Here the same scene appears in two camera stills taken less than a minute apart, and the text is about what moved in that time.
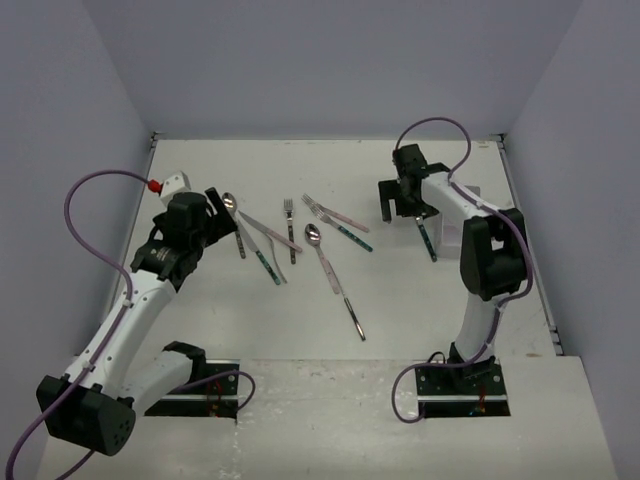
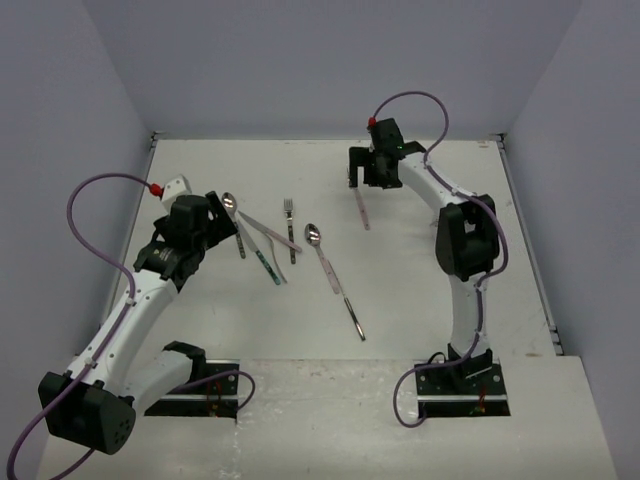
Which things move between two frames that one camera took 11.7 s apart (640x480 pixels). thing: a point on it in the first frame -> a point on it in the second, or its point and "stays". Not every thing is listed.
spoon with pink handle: x=313 y=236 stays
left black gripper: x=219 y=224 stays
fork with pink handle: x=335 y=214 -> x=362 y=209
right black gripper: x=392 y=190 -> x=361 y=157
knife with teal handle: x=251 y=242 stays
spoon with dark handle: x=229 y=202 stays
